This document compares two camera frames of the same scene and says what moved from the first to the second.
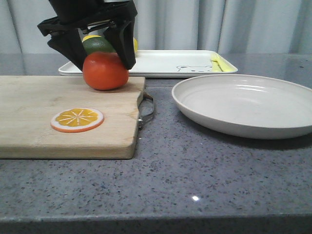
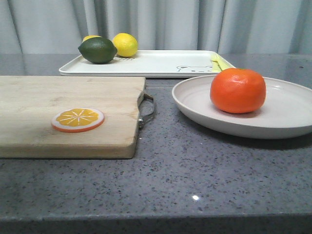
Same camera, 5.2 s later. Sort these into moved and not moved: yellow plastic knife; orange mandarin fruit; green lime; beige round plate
Moved: orange mandarin fruit
Not moved: beige round plate; green lime; yellow plastic knife
